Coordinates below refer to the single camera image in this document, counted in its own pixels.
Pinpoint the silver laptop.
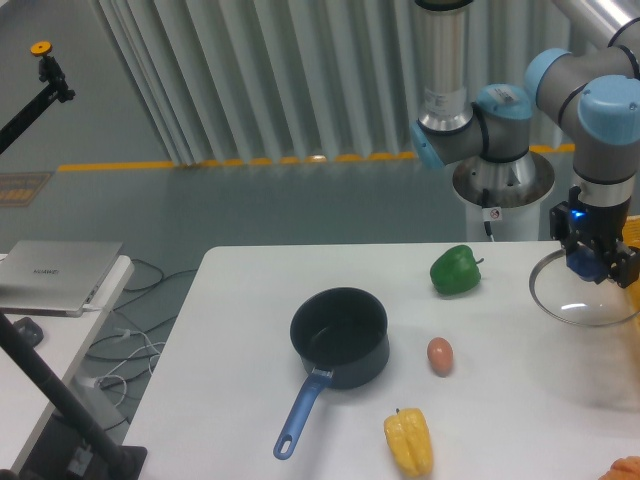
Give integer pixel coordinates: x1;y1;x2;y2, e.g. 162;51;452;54
1;240;122;317

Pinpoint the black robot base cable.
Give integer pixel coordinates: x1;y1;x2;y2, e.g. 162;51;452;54
480;187;499;244

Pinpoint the brown egg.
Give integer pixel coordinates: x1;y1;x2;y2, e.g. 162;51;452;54
427;337;454;377

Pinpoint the white pleated curtain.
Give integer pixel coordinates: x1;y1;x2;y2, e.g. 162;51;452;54
92;1;593;165

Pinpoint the black clamp on desk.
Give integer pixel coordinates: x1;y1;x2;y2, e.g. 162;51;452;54
13;317;44;348

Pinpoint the dark pot blue handle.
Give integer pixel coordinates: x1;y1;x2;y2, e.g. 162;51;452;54
273;287;390;460

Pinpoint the orange object at corner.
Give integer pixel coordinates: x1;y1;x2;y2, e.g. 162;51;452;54
599;456;640;480

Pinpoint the yellow plastic basket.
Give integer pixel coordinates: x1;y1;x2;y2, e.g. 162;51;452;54
622;215;640;248

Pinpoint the white charger cable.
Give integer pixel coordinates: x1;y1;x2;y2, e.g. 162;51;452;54
94;327;166;409

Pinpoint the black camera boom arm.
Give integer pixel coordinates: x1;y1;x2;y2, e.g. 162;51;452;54
1;40;76;153

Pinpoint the black diagonal stand pole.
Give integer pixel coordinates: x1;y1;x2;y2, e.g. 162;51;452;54
1;314;148;479

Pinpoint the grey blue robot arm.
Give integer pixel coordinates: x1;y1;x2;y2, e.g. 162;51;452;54
411;1;639;288

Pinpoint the black floor cable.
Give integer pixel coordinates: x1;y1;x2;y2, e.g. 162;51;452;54
82;257;200;431

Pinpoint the glass lid blue knob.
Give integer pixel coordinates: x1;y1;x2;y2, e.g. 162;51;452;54
528;250;639;327

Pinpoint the yellow bell pepper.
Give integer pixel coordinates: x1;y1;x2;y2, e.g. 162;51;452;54
384;408;434;478

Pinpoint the white side desk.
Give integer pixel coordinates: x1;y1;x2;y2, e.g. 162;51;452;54
1;256;147;479

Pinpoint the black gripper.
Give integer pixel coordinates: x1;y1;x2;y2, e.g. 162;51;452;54
549;185;639;288

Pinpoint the green bell pepper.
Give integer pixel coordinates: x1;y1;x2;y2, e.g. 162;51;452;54
429;244;484;296

